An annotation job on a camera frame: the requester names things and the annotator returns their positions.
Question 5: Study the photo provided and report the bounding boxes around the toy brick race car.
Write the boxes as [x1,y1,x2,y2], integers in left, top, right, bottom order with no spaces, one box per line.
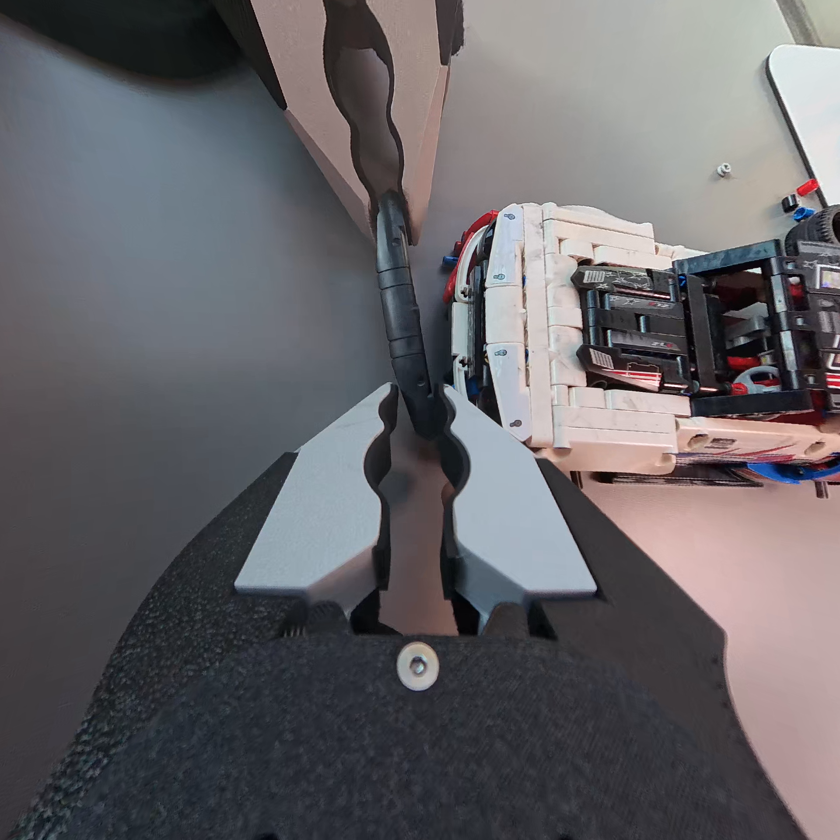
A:
[441,202,840,503]

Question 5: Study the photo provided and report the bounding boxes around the white folding stand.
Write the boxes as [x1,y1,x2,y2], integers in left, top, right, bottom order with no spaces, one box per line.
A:
[766,45,840,206]

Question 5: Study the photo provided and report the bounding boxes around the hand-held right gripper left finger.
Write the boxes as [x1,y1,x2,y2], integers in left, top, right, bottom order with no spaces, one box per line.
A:
[234,382,401,611]

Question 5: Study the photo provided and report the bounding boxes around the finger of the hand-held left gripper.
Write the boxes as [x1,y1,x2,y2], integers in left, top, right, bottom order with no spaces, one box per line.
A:
[251,0,383,238]
[364,0,454,247]

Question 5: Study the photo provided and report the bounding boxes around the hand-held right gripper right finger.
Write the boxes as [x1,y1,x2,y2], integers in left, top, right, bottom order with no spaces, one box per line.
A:
[438,385,599,623]

